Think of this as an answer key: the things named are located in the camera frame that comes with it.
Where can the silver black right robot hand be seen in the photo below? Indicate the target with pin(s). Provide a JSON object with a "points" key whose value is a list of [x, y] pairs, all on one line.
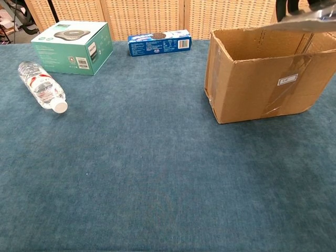
{"points": [[286, 9]]}

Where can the blister pack tape dispenser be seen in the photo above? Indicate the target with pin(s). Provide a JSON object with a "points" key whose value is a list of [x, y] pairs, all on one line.
{"points": [[302, 25]]}

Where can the open brown cardboard box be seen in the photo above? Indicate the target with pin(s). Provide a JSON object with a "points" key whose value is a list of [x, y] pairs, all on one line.
{"points": [[252, 86]]}

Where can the blue cookie package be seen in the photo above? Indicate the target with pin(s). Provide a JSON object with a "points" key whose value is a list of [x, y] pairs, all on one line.
{"points": [[160, 44]]}

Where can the green speaker product box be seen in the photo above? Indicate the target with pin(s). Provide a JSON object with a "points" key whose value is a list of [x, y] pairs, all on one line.
{"points": [[68, 52]]}

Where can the woven wicker folding screen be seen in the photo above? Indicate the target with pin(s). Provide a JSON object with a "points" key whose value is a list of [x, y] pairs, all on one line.
{"points": [[147, 18]]}

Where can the blue tablecloth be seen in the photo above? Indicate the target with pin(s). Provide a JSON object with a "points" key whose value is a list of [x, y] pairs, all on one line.
{"points": [[147, 162]]}

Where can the clear plastic water bottle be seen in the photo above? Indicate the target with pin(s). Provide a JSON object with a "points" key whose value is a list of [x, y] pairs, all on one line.
{"points": [[43, 86]]}

